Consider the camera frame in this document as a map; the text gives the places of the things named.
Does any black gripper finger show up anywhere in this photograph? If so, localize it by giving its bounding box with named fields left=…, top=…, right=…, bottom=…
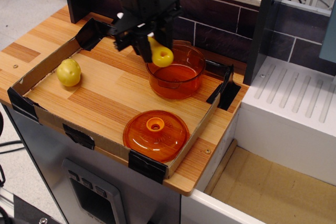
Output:
left=154, top=17, right=173, bottom=49
left=132, top=34, right=152, bottom=63

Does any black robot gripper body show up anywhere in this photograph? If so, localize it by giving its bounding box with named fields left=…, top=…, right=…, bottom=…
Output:
left=109, top=0, right=183, bottom=39

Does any yellow handled white toy knife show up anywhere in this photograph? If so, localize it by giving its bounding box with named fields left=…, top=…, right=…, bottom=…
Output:
left=114, top=21, right=174, bottom=67

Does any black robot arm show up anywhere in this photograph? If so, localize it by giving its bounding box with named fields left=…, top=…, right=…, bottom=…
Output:
left=110, top=0, right=183, bottom=63

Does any orange transparent plastic pot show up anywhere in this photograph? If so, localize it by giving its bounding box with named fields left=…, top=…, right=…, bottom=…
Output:
left=146, top=40, right=206, bottom=100

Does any cardboard fence with black tape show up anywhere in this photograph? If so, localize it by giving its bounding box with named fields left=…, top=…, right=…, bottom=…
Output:
left=1, top=18, right=246, bottom=194

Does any orange transparent pot lid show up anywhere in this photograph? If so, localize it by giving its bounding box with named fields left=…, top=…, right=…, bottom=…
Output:
left=123, top=110, right=190, bottom=163

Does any yellow toy potato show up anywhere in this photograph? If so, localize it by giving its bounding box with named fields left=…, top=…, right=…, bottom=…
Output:
left=56, top=59, right=81, bottom=87

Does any grey toy oven front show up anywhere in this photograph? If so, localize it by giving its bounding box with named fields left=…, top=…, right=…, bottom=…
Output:
left=4, top=106, right=181, bottom=223

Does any white toy sink unit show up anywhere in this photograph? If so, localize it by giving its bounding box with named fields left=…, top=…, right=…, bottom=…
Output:
left=181, top=57, right=335, bottom=223

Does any dark grey vertical post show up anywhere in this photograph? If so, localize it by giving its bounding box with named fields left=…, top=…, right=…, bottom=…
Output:
left=244, top=0, right=282, bottom=85

